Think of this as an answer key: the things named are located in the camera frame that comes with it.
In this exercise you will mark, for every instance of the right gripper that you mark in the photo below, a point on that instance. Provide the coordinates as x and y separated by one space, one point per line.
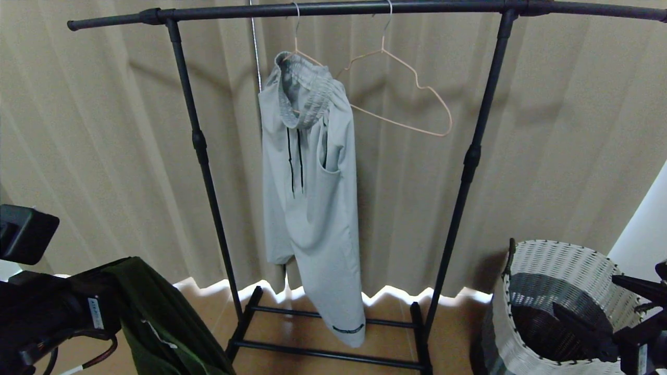
649 349

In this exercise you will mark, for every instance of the pale grey shorts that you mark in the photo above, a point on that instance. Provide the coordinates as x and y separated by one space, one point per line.
318 234

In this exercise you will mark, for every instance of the beige curtain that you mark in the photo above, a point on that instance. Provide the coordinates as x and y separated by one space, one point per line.
547 130

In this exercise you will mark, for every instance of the pink clothes hanger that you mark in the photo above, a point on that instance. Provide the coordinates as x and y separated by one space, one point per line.
383 36
296 31

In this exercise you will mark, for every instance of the green garment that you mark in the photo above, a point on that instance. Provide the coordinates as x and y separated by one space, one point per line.
167 323

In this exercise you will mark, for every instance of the white laundry basket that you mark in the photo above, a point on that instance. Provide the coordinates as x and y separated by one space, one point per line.
552 260

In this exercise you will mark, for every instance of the black clothes rack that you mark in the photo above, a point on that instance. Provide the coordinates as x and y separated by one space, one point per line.
200 146

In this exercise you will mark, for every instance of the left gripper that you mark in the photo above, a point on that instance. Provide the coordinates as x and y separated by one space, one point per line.
47 312

